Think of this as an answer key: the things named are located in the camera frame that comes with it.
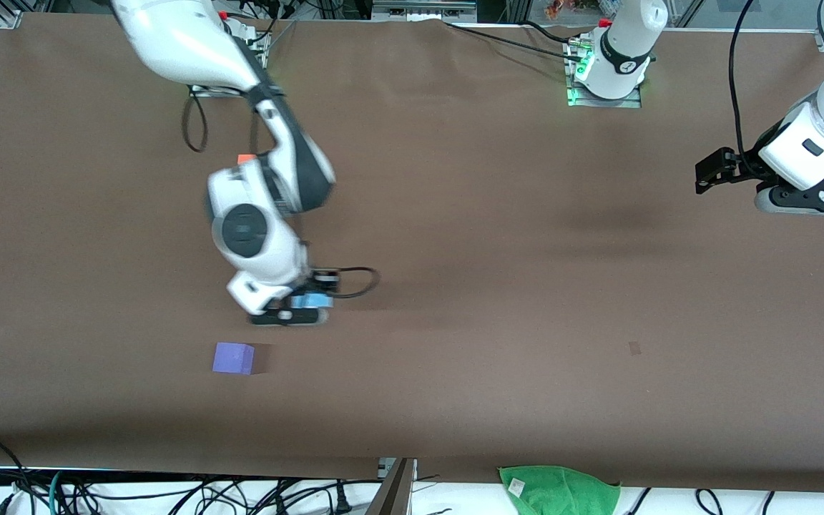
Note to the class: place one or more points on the brown table cover sheet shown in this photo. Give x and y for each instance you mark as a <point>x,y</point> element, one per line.
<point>491,286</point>

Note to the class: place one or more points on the orange foam block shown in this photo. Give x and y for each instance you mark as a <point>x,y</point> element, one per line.
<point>244,159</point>

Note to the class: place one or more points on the aluminium corner bracket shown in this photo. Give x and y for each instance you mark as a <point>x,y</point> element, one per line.
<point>10,19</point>

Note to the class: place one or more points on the aluminium frame rail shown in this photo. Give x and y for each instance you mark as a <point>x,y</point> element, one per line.
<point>423,8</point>

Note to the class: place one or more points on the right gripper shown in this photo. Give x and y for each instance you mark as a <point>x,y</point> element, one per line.
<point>323,280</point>

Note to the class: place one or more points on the aluminium frame post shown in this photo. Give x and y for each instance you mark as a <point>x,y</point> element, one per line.
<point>394,497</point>

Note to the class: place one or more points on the green microfibre cloth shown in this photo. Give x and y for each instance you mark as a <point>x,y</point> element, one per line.
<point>562,493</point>

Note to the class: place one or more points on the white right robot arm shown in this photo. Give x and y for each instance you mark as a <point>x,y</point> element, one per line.
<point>183,43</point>

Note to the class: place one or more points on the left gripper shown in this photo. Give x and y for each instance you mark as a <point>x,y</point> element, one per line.
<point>742,169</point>

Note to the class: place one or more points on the orange coloured background object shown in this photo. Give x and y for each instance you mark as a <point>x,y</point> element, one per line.
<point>561,8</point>

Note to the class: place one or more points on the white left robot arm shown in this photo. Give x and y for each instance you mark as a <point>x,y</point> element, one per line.
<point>626,43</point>

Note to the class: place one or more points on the purple foam block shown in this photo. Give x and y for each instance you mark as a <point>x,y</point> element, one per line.
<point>232,357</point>

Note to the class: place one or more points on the light blue foam block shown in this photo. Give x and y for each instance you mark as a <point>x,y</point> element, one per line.
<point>312,300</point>

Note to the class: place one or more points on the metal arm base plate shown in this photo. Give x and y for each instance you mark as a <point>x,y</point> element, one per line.
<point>204,91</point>
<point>626,104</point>

